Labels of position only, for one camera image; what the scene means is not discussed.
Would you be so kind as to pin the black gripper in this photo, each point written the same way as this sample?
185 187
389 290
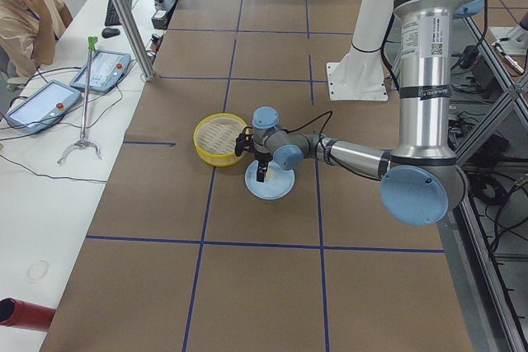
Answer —
261 157

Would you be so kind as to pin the white steamed bun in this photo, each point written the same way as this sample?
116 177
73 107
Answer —
270 175

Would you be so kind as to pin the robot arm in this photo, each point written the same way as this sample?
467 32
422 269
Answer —
419 179

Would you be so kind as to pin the yellow rimmed bamboo steamer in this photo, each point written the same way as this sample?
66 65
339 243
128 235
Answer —
214 139

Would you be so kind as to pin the light blue plate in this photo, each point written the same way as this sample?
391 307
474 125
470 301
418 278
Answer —
270 190

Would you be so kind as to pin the far blue teach pendant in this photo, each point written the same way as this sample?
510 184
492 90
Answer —
107 68

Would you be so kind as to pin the blue teach pendant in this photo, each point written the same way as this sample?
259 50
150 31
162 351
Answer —
43 108
107 68

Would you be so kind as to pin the black computer mouse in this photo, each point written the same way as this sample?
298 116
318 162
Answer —
109 32

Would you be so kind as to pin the metal reacher grabber tool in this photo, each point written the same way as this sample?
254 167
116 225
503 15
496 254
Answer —
84 142

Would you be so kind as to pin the near blue teach pendant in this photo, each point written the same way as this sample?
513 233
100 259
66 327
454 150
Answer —
43 108

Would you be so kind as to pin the person in beige shirt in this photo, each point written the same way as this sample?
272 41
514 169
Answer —
29 32

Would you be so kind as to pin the red cylinder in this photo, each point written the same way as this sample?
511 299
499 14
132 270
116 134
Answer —
29 316

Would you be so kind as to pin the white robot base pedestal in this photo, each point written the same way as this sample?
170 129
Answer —
359 76

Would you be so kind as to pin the aluminium frame post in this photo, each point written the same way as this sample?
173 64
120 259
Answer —
134 38

